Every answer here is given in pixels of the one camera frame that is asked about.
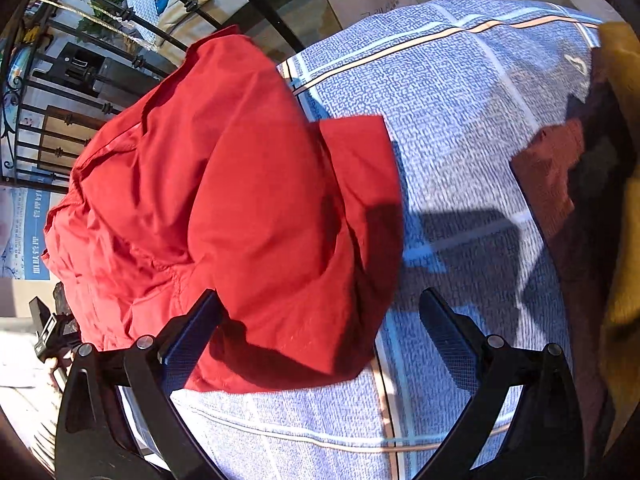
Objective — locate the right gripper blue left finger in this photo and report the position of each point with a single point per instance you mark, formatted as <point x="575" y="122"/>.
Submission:
<point x="185" y="338"/>

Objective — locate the dark red garment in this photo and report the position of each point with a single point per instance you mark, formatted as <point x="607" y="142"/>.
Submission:
<point x="572" y="176"/>

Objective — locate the black iron railing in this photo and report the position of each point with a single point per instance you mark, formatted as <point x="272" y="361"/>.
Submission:
<point x="68" y="66"/>

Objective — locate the blue white wall poster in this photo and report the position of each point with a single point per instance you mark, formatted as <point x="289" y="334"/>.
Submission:
<point x="22" y="215"/>

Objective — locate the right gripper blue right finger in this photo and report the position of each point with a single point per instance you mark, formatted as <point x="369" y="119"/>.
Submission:
<point x="456" y="337"/>

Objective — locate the blue plaid bed sheet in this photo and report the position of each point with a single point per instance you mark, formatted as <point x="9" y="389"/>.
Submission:
<point x="463" y="86"/>

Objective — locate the mustard yellow garment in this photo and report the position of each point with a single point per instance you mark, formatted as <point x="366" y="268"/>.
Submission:
<point x="619" y="349"/>

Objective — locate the red puffer jacket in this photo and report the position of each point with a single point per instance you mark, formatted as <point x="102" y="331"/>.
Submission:
<point x="216" y="179"/>

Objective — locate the black quilted folded jacket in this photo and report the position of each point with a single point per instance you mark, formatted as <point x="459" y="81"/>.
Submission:
<point x="60" y="302"/>

